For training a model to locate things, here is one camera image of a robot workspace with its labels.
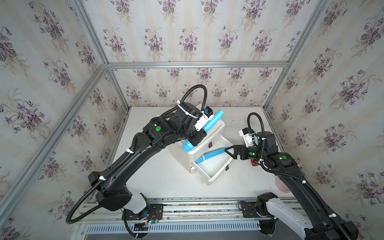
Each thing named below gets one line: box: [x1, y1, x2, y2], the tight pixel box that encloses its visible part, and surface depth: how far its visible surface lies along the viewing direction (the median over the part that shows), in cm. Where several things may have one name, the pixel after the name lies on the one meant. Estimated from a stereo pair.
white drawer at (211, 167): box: [193, 136, 234, 181], surface depth 82 cm
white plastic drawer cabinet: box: [170, 119, 233, 182], surface depth 78 cm
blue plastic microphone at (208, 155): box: [194, 147, 227, 164], surface depth 83 cm
